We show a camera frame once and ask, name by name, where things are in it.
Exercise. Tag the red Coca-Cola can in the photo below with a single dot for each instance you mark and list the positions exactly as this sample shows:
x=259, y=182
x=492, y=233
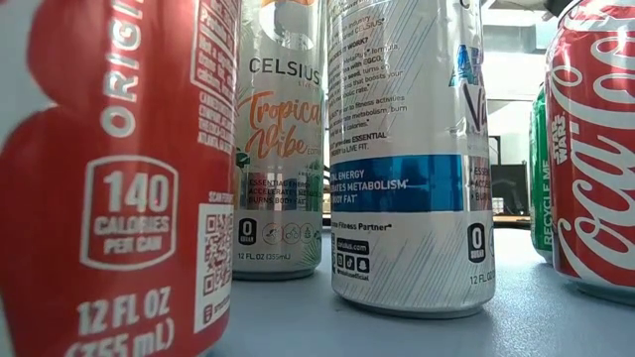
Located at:
x=124, y=149
x=595, y=173

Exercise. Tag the white Celsius Arctic Vibe can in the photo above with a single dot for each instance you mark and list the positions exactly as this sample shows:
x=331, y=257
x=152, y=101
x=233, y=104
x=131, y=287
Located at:
x=412, y=198

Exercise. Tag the blue table mat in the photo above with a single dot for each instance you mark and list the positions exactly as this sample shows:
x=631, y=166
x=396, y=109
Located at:
x=521, y=307

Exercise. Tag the green Sprite soda can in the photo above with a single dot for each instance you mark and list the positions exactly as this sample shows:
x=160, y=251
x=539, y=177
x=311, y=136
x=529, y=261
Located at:
x=541, y=198

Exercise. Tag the wooden shelf black metal frame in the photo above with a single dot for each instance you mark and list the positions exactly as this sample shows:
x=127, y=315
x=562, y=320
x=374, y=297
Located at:
x=326, y=213

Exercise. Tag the black computer monitor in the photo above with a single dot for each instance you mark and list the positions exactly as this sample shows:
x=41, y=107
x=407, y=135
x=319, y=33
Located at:
x=511, y=191

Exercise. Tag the white Celsius Tropical Vibe can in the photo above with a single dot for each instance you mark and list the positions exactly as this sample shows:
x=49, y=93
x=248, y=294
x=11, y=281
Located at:
x=278, y=149

